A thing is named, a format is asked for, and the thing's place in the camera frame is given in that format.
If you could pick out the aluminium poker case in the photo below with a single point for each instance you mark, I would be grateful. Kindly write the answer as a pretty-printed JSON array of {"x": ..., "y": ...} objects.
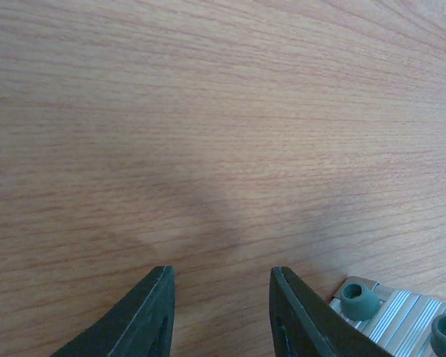
[{"x": 403, "y": 323}]

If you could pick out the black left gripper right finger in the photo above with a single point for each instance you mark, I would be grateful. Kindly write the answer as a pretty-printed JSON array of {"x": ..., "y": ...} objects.
[{"x": 303, "y": 324}]

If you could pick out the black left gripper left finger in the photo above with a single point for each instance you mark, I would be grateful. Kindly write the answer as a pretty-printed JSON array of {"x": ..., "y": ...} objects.
[{"x": 139, "y": 324}]

